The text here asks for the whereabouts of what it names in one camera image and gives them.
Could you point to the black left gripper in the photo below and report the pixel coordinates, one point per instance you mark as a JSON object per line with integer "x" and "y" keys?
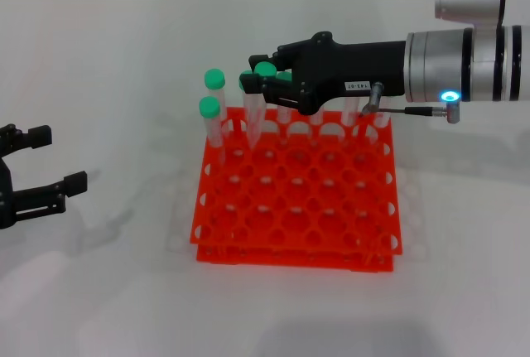
{"x": 6, "y": 195}

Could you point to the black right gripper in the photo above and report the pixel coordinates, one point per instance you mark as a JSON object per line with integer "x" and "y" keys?
{"x": 343, "y": 67}

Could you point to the green-capped clear test tube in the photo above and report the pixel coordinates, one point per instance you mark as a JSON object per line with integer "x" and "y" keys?
{"x": 284, "y": 76}
{"x": 265, "y": 69}
{"x": 351, "y": 112}
{"x": 209, "y": 107}
{"x": 214, "y": 78}
{"x": 383, "y": 122}
{"x": 244, "y": 73}
{"x": 316, "y": 119}

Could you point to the orange plastic test tube rack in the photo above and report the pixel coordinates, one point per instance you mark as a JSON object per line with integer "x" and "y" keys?
{"x": 290, "y": 191}

